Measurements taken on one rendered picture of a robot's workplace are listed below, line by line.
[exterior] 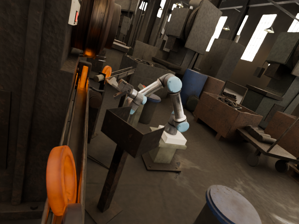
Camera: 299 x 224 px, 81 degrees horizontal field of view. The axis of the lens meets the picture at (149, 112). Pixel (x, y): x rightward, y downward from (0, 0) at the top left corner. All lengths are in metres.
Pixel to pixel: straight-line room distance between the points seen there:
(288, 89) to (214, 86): 2.22
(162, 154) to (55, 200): 1.46
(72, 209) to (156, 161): 1.52
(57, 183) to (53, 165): 0.05
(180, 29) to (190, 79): 1.26
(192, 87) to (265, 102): 2.27
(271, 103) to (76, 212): 5.86
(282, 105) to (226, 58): 2.07
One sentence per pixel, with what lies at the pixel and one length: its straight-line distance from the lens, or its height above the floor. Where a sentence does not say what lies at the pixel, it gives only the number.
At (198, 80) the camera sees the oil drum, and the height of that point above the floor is 0.71.
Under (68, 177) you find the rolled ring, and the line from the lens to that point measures 0.65.
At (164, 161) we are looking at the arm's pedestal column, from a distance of 1.95.
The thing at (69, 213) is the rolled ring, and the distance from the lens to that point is 0.43.
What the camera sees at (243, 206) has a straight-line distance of 1.31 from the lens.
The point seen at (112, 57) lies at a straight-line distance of 3.98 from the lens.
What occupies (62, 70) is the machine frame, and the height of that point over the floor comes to 0.87.
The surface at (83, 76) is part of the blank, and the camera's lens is 1.29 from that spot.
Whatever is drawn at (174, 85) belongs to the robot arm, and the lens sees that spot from 1.43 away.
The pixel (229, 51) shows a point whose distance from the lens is 5.99.
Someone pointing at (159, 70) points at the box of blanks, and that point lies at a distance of 3.72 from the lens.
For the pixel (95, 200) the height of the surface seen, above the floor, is 0.01.
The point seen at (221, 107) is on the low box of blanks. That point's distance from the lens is 3.37.
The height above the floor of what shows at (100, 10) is 1.17.
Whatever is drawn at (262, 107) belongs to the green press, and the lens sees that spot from 5.91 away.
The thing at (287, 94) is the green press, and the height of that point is 1.12.
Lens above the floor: 1.09
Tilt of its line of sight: 20 degrees down
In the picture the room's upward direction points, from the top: 20 degrees clockwise
